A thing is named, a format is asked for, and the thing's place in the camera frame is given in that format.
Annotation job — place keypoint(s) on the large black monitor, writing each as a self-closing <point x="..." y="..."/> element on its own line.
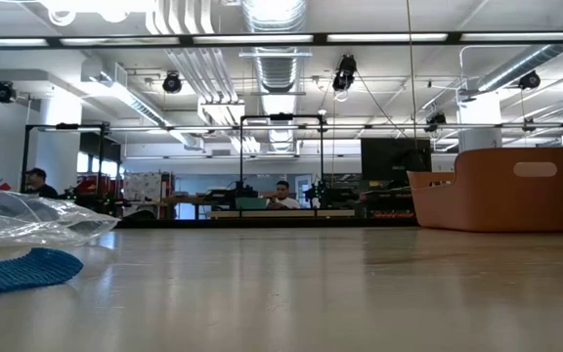
<point x="389" y="161"/>

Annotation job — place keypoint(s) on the white ceiling pipe bundle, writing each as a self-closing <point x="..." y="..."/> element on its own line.
<point x="198" y="68"/>

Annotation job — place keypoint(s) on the black aluminium rig frame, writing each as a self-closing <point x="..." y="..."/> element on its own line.
<point x="452" y="37"/>

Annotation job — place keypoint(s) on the orange plastic bin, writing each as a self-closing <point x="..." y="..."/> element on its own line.
<point x="487" y="200"/>

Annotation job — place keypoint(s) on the clear plastic bag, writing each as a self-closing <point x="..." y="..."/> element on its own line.
<point x="27" y="225"/>

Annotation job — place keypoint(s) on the white patterned board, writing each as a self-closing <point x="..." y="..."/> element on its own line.
<point x="142" y="186"/>

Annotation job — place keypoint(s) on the silver ribbed ventilation duct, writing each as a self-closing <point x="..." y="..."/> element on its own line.
<point x="276" y="73"/>
<point x="516" y="66"/>

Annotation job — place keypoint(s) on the person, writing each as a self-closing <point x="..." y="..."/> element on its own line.
<point x="42" y="189"/>
<point x="289" y="203"/>

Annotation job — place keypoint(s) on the black background rig frame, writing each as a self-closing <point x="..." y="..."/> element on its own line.
<point x="26" y="156"/>
<point x="241" y="166"/>

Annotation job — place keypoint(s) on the white rectangular air duct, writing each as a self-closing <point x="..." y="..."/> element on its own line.
<point x="115" y="88"/>

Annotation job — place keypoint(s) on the blue elastic bandage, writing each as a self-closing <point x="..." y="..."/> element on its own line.
<point x="22" y="271"/>

